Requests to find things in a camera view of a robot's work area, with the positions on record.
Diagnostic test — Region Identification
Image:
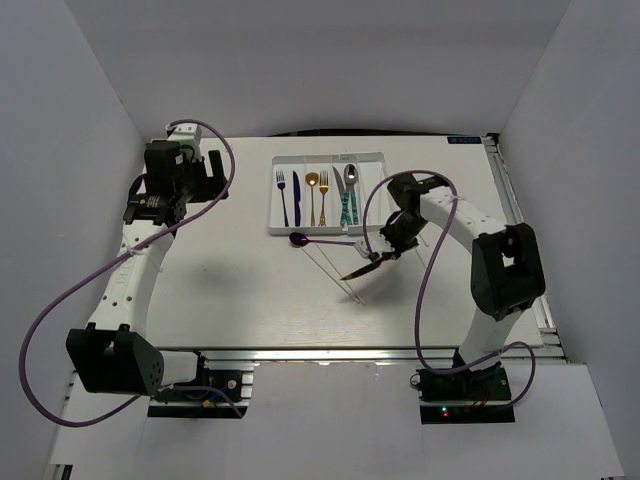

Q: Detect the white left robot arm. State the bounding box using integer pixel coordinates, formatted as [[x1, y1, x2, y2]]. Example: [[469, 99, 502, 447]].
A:
[[66, 132, 226, 399]]

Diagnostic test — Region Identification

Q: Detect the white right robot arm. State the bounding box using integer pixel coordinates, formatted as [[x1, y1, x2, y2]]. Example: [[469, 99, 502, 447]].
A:
[[379, 172, 546, 399]]

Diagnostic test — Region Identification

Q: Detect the gold knife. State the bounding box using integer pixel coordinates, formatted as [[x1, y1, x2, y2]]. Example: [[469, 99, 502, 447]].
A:
[[341, 256, 394, 281]]

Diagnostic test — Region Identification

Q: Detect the gold fork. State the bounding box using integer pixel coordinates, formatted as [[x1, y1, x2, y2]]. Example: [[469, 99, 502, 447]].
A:
[[319, 170, 329, 226]]

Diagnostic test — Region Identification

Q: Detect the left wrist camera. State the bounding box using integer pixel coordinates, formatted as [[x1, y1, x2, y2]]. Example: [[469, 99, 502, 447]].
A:
[[167, 123, 202, 158]]

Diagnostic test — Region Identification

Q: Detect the gold spoon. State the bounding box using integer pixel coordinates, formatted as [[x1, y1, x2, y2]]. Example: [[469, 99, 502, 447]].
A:
[[305, 172, 319, 227]]

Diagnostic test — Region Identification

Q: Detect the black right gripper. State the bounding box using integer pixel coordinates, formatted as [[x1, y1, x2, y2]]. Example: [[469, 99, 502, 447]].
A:
[[376, 214, 428, 261]]

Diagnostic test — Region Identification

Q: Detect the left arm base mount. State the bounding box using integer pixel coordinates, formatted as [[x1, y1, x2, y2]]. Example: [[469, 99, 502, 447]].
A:
[[147, 365, 253, 419]]

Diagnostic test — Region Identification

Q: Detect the green handled silver fork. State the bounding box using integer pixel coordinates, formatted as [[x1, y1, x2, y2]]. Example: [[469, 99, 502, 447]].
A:
[[350, 189, 360, 225]]

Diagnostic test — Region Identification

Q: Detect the green handled silver spoon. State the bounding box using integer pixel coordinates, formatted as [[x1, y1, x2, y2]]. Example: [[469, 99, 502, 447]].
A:
[[344, 164, 359, 225]]

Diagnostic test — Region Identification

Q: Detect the white divided utensil tray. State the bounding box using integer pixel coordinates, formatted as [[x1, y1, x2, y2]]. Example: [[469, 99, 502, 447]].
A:
[[268, 152, 394, 236]]

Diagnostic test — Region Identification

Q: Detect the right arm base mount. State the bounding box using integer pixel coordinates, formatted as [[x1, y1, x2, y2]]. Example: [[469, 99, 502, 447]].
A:
[[409, 363, 515, 425]]

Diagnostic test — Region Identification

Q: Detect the blue right corner label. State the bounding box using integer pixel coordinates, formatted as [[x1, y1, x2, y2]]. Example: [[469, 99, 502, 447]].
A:
[[447, 136, 483, 145]]

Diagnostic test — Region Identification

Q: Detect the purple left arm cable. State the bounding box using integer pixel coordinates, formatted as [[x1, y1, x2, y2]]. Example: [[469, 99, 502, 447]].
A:
[[18, 118, 246, 427]]

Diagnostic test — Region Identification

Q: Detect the purple iridescent fork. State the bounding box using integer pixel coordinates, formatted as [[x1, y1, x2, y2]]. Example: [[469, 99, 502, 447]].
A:
[[275, 170, 290, 228]]

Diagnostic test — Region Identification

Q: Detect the purple iridescent spoon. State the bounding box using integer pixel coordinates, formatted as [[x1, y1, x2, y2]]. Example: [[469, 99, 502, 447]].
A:
[[288, 232, 357, 248]]

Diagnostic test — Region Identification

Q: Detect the purple iridescent knife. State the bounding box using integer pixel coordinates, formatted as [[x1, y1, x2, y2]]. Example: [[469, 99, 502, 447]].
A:
[[292, 171, 302, 227]]

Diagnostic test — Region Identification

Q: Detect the green handled silver knife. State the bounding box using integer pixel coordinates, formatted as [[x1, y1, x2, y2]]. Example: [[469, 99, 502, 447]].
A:
[[332, 166, 349, 228]]

